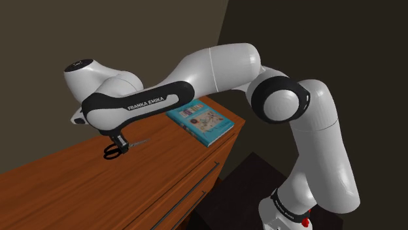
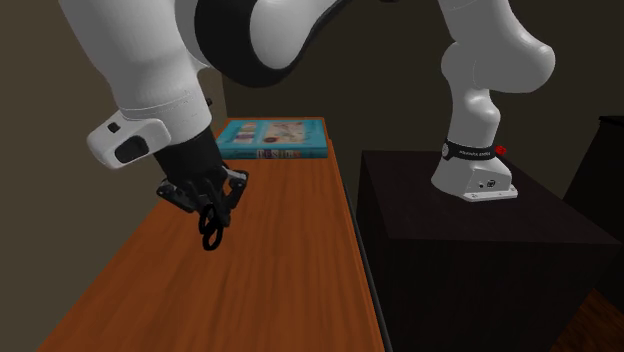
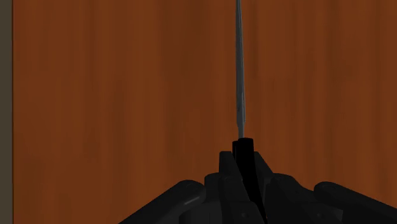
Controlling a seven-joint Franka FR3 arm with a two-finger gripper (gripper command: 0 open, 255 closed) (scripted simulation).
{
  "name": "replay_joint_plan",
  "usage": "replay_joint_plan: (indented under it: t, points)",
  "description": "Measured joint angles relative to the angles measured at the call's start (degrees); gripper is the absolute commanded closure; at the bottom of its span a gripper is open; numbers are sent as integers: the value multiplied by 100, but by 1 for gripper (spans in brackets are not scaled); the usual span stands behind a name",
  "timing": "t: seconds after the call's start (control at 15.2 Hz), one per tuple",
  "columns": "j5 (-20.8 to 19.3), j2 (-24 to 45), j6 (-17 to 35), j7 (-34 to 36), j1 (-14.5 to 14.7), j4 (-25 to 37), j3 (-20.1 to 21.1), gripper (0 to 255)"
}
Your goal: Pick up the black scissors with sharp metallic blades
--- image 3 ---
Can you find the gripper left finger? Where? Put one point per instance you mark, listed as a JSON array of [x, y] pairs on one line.
[[217, 192]]

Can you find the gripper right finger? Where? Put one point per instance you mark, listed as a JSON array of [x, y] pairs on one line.
[[297, 198]]

